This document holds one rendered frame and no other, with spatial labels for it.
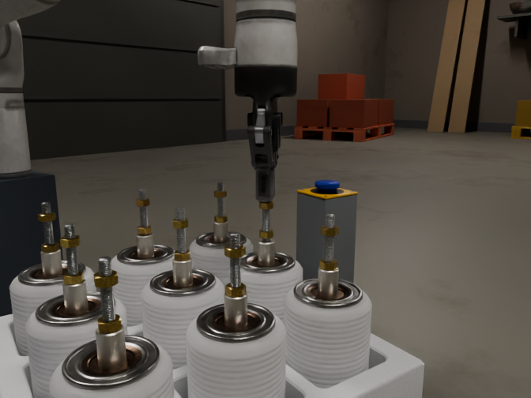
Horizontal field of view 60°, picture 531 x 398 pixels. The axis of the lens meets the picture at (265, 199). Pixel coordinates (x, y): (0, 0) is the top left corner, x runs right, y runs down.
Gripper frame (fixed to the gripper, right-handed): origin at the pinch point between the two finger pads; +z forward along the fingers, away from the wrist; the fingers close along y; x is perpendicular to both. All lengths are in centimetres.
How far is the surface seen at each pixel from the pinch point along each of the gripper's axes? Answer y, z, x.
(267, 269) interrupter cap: -3.5, 10.0, -0.7
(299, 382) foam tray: -15.0, 17.5, -5.3
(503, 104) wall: 620, -1, -249
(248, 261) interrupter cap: -0.5, 10.2, 2.1
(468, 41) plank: 619, -83, -196
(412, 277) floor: 61, 35, -31
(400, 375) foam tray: -12.2, 17.6, -15.7
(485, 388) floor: 14, 35, -34
